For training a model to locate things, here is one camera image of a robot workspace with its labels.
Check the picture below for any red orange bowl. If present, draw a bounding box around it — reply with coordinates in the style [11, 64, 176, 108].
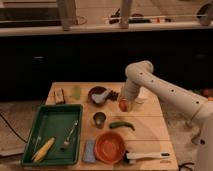
[94, 131, 126, 164]

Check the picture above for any silver metal spoon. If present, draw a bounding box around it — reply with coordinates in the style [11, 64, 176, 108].
[61, 120, 78, 150]

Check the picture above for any small metal cup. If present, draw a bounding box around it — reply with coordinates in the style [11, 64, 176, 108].
[93, 112, 106, 129]

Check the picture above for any dark brown bowl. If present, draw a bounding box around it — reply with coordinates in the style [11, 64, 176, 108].
[88, 86, 110, 107]

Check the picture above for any green chili pepper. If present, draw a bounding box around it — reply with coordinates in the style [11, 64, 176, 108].
[109, 121, 135, 131]

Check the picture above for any dark grape bunch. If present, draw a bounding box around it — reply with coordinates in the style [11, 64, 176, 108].
[108, 91, 120, 101]

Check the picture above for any small wooden block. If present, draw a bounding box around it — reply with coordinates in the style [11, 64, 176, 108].
[54, 88, 65, 104]

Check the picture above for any white cloth-covered gripper body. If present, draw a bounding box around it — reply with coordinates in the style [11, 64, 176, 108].
[121, 84, 140, 112]

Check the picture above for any grey pestle scoop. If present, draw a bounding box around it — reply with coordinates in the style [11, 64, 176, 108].
[92, 89, 111, 103]

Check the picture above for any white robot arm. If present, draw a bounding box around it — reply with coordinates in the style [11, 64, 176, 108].
[121, 60, 213, 171]

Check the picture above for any white handled brush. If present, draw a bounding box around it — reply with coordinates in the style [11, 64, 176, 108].
[124, 151, 170, 164]

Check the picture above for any yellow corn cob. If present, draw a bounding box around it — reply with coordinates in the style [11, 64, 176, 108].
[32, 137, 55, 162]

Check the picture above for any white paper cup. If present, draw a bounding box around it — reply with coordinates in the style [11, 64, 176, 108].
[137, 87, 149, 104]

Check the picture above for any green plastic tray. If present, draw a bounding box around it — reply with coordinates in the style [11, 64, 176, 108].
[21, 104, 83, 168]

